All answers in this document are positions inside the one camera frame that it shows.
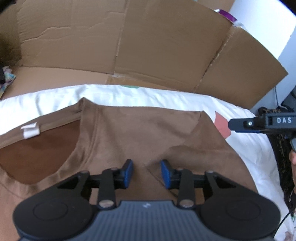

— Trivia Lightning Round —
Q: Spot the person's right hand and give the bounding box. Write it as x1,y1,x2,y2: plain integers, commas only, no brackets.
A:
289,151,296,186

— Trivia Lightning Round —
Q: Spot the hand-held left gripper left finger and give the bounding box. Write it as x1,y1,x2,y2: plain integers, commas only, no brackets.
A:
57,159,134,208

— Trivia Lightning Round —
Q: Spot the cream bear print blanket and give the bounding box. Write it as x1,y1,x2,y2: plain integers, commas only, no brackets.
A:
0,84,296,241

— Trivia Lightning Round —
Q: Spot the brown printed t-shirt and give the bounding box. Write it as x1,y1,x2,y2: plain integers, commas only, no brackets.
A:
0,97,259,241

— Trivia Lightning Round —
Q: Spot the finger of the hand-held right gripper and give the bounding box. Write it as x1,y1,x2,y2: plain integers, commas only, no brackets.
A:
228,117,266,133

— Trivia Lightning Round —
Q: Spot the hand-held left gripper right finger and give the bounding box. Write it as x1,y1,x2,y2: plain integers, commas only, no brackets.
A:
160,159,240,208

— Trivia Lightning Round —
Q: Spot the black cable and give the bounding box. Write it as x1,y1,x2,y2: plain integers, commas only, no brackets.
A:
273,209,294,234

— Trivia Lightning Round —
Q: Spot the pink purple refill pack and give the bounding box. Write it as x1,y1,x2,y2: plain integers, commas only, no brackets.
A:
214,9,243,27

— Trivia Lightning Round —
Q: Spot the large cardboard sheet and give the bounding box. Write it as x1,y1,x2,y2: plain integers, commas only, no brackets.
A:
0,0,289,110

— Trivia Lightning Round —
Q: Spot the black cloth with patterned trim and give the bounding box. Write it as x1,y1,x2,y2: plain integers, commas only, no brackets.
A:
257,105,296,216

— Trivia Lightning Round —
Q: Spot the dark navy cloth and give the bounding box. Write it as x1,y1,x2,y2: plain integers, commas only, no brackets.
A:
0,66,17,99

